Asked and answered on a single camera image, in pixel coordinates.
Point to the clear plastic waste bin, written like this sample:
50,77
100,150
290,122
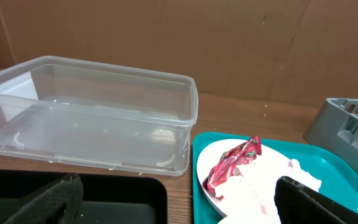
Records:
97,111

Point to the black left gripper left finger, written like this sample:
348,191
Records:
55,203

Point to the teal serving tray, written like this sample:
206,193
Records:
339,181

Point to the grey dishwasher rack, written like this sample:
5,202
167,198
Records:
335,128

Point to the white tissue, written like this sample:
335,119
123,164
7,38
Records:
248,197

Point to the brown cardboard backdrop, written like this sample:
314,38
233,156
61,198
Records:
297,51

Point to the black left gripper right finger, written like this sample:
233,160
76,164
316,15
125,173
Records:
299,204

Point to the large white plate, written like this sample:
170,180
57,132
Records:
239,179

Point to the black food waste tray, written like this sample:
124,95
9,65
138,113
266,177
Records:
106,198

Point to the red snack wrapper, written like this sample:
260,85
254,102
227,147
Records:
242,154

